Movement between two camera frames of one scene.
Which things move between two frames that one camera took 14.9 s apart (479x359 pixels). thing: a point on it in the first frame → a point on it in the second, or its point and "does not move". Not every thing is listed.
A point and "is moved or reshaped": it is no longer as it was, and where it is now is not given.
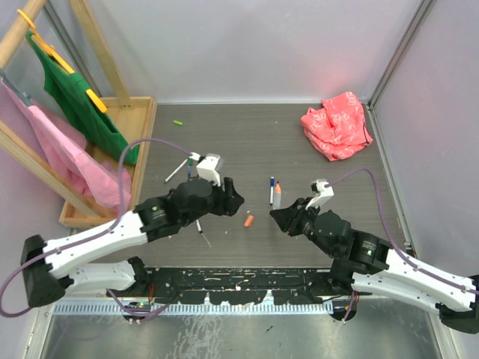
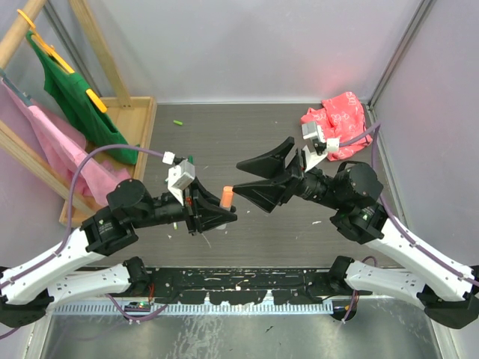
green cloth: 71,90 does not move
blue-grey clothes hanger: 25,97 does not move
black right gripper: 288,218 → 266,194
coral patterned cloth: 337,129 does not move
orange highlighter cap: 248,221 is moved or reshaped
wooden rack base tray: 135,123 does not move
